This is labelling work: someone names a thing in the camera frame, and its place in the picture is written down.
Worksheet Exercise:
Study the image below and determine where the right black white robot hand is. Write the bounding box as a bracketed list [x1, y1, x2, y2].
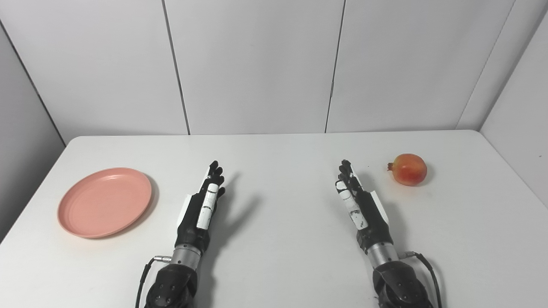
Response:
[335, 160, 394, 254]

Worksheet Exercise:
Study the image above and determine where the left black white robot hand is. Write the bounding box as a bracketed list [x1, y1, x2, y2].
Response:
[175, 161, 226, 254]

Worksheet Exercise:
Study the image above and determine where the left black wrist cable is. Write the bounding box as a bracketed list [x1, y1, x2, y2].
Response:
[135, 255, 173, 308]

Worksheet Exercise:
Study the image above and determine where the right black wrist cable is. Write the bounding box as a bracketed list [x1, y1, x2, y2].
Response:
[398, 251, 443, 308]

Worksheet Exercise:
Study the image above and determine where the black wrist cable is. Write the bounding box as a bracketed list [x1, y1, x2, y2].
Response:
[135, 255, 173, 308]
[398, 251, 443, 308]

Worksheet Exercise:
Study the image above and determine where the red yellow pomegranate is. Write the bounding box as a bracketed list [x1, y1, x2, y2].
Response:
[387, 154, 428, 187]

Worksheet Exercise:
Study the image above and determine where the pink plate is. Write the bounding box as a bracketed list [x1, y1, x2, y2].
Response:
[57, 167, 153, 239]

